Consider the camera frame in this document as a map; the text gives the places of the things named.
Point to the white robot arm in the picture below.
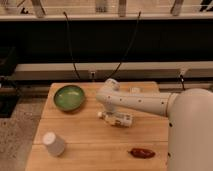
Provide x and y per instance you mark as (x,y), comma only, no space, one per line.
(190,115)

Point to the white wall outlet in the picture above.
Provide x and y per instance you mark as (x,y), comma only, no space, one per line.
(92,74)

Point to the small white box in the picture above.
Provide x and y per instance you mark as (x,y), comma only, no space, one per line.
(135,90)

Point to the green bowl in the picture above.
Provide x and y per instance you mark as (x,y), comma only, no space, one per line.
(69,97)

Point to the black equipment at left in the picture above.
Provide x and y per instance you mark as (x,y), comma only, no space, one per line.
(8,64)

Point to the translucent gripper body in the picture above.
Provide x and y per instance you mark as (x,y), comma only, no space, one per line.
(110,117)

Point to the dark red chili pepper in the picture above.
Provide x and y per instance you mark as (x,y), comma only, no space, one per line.
(142,153)

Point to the white paper cup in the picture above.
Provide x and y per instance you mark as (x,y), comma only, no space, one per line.
(54,144)

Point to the white plastic bottle with label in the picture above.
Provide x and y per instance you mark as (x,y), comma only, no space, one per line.
(122,119)

